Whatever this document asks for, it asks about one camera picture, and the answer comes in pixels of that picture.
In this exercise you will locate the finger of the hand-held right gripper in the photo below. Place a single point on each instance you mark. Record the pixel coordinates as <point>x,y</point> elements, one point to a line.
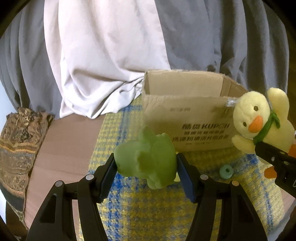
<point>268,150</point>

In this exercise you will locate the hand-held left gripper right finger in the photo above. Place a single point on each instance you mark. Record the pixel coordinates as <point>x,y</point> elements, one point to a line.
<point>186,178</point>

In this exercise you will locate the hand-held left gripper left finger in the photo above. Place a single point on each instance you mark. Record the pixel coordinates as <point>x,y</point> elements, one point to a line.
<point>108,176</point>

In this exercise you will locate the light green frog toy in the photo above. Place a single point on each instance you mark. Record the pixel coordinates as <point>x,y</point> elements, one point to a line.
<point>148,160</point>

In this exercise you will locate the yellow duck plush toy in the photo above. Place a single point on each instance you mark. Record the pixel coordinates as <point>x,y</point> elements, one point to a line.
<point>249,111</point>

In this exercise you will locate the brown cardboard box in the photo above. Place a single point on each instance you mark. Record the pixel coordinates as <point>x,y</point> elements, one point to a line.
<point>185,111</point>

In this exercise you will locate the yellow blue plaid mat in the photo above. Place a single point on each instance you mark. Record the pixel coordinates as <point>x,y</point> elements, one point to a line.
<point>148,208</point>

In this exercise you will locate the brown patterned cloth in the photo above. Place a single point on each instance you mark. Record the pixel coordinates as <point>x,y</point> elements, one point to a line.
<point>18,143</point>

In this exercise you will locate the pale pink draped cloth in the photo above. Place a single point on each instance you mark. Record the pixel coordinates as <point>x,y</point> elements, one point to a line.
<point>104,58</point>

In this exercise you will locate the grey draped cloth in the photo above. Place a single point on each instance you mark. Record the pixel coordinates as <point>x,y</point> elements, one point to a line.
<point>219,34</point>
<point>27,69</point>

